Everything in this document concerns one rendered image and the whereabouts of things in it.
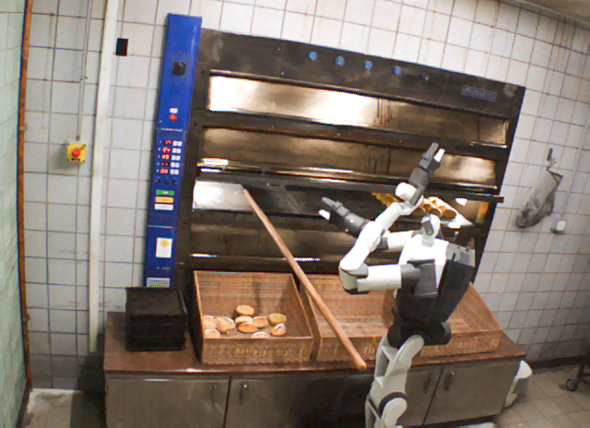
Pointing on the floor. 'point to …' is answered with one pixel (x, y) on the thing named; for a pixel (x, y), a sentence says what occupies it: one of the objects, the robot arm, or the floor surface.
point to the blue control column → (180, 31)
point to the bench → (293, 388)
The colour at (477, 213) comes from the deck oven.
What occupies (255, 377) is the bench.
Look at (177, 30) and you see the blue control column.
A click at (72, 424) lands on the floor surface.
